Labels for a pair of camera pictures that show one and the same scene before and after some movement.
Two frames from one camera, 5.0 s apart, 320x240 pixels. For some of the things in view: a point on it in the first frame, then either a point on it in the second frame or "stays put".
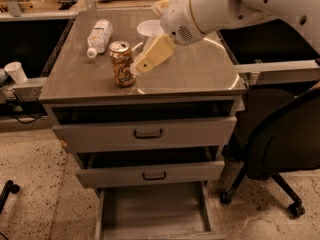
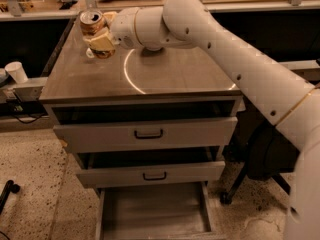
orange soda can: (123, 65) to (92, 21)
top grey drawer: (146, 134) stays put
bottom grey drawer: (178, 211) stays put
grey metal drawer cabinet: (143, 114) stays put
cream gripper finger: (160, 6) to (109, 16)
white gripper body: (177, 17) to (123, 27)
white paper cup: (17, 72) stays put
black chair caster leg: (9, 186) stays put
